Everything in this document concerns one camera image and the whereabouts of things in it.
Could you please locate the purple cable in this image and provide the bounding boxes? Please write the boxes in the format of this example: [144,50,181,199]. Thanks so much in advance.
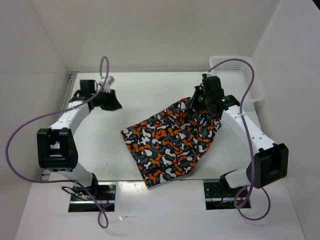
[5,56,111,229]
[206,58,272,221]

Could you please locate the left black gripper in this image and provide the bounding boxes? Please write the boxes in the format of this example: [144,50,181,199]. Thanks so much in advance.
[91,88,123,112]

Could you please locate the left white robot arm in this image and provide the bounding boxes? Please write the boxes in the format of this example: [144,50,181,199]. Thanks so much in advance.
[36,76,122,200]

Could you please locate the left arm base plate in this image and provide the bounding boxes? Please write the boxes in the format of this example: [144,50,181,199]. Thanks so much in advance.
[61,181,117,213]

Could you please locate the orange camo patterned shorts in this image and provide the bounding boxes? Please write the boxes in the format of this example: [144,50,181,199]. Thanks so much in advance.
[120,97,222,188]

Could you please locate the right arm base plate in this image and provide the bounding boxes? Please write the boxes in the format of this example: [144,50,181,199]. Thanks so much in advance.
[203,179,241,210]

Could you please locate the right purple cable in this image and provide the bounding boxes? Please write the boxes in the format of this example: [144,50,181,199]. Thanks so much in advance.
[206,58,272,221]

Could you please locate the white perforated plastic basket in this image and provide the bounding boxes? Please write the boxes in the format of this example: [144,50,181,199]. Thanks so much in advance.
[209,55,265,103]

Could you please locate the aluminium table edge rail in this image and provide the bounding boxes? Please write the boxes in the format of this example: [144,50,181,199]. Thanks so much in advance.
[53,71,79,141]

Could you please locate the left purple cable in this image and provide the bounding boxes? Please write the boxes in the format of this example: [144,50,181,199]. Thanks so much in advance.
[5,56,111,229]

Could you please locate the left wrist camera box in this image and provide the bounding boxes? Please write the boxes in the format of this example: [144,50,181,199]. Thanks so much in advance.
[98,76,115,89]

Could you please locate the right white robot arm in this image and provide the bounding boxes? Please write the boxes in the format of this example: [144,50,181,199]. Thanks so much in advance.
[191,73,289,197]

